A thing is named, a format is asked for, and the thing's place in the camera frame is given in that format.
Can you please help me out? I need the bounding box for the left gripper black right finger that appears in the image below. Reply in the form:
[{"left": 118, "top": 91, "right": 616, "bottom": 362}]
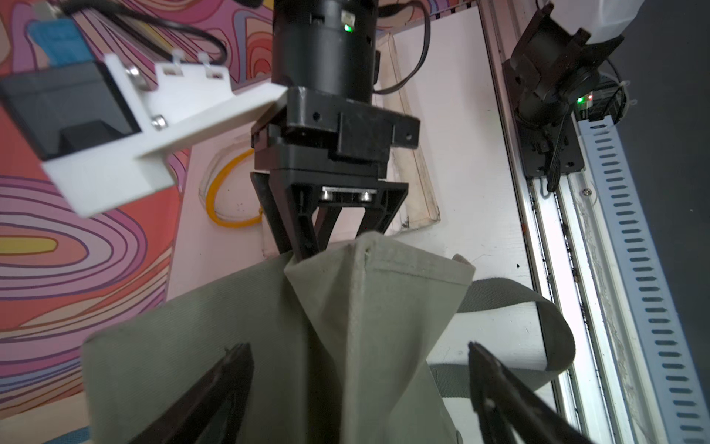
[{"left": 469, "top": 342, "right": 591, "bottom": 444}]

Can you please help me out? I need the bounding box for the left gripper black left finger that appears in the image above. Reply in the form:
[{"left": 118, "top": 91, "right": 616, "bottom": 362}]
[{"left": 131, "top": 343, "right": 254, "bottom": 443}]

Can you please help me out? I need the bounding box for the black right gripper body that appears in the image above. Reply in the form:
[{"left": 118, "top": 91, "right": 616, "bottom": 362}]
[{"left": 251, "top": 87, "right": 420, "bottom": 192}]

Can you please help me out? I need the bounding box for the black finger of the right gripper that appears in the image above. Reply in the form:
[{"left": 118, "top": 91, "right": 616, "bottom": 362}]
[
  {"left": 251, "top": 170, "right": 321, "bottom": 261},
  {"left": 315, "top": 181, "right": 409, "bottom": 244}
]

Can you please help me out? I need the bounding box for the cream bag with yellow handles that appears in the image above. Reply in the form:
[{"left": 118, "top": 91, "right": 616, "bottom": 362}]
[{"left": 198, "top": 136, "right": 269, "bottom": 231}]

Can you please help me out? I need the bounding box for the green canvas bag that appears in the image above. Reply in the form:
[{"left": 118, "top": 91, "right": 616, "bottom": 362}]
[{"left": 81, "top": 232, "right": 575, "bottom": 443}]

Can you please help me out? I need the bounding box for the cream canvas bag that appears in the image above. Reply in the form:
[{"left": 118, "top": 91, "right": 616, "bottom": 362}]
[{"left": 375, "top": 33, "right": 441, "bottom": 236}]

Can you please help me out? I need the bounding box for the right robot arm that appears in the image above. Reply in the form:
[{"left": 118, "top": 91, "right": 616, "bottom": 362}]
[{"left": 251, "top": 1, "right": 420, "bottom": 260}]

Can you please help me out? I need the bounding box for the aluminium frame rail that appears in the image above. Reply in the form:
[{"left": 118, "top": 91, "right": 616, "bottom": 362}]
[{"left": 478, "top": 1, "right": 709, "bottom": 443}]

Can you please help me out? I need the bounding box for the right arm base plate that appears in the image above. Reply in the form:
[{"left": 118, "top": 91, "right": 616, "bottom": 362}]
[{"left": 502, "top": 1, "right": 627, "bottom": 194}]

